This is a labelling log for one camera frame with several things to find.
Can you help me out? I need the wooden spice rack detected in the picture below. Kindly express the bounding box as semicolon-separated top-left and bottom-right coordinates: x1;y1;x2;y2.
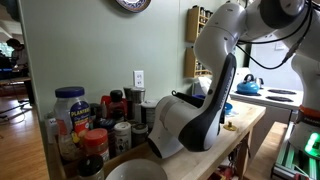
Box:
185;5;215;44

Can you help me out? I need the white wall outlet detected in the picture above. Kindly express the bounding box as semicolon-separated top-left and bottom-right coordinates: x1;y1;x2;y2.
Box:
132;69;146;89

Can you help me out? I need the can with silver lid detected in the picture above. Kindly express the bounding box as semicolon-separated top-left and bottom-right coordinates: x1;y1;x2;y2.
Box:
140;99;160;131

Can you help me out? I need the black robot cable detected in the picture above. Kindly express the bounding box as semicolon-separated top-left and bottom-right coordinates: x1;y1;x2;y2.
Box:
235;0;315;71

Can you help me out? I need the small jar with dark lid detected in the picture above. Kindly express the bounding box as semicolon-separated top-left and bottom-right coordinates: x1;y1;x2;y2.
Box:
131;123;150;148

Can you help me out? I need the wooden tray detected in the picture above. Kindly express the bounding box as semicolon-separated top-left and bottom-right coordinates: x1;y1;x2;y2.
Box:
46;124;161;180

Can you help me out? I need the dark jar with blue lid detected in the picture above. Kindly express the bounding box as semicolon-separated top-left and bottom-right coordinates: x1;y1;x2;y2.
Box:
95;118;117;158

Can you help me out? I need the decorative wall plate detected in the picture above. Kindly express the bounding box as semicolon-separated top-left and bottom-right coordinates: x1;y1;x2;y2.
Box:
115;0;152;14

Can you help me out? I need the white bowl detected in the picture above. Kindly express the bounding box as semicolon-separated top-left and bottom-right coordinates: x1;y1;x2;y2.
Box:
105;158;169;180

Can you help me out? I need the red bottle with black cap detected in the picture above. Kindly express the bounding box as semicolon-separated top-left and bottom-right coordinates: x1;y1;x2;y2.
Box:
107;89;128;122

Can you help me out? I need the small gold metal lid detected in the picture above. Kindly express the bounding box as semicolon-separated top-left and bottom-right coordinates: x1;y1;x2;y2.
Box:
222;121;239;132

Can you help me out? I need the white spice shaker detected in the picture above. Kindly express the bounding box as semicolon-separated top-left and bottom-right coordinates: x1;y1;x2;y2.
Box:
113;121;133;156

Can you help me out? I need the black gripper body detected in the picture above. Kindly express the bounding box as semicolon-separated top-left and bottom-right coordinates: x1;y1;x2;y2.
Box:
173;91;205;109

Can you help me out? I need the metal pepper grinder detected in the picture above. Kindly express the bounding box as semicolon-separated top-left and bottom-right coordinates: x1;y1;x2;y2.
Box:
122;86;147;123

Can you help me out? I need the jar with black lid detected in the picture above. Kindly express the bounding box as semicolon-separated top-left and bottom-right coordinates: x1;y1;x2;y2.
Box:
76;154;106;180

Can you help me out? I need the Planters jar with blue lid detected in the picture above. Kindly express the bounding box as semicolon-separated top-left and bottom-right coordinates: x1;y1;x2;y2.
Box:
53;86;91;142

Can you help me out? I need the spice jar with red lid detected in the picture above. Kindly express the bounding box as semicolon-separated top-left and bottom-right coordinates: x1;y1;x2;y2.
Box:
82;128;111;163

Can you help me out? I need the blue kettle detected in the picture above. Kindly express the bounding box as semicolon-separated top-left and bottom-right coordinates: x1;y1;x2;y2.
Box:
236;73;261;95

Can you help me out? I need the person in background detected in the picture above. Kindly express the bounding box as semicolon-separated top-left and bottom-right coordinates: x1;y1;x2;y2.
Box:
5;37;35;105

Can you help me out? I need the white stove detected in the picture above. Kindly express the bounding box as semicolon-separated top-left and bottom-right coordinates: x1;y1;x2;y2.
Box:
229;85;305;112

